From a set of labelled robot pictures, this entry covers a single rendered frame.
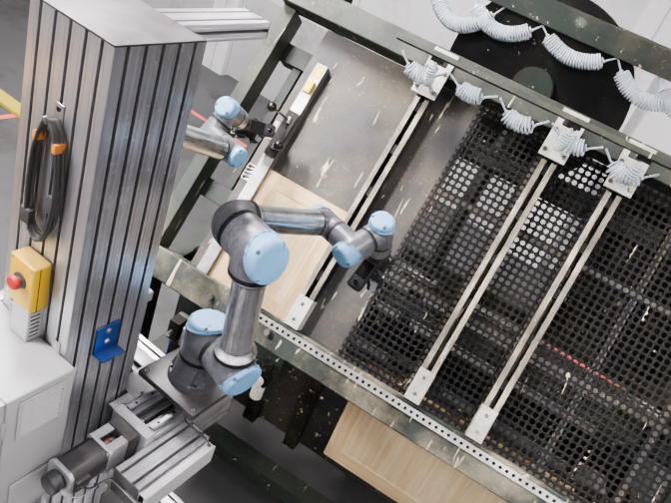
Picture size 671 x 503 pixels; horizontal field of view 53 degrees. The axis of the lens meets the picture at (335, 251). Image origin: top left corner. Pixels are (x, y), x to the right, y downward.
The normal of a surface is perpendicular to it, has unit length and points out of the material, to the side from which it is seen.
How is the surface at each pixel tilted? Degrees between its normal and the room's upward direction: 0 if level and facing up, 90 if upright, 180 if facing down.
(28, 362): 0
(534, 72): 90
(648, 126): 90
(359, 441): 90
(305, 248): 57
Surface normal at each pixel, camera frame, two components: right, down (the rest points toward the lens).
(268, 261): 0.66, 0.47
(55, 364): 0.32, -0.79
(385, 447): -0.43, 0.36
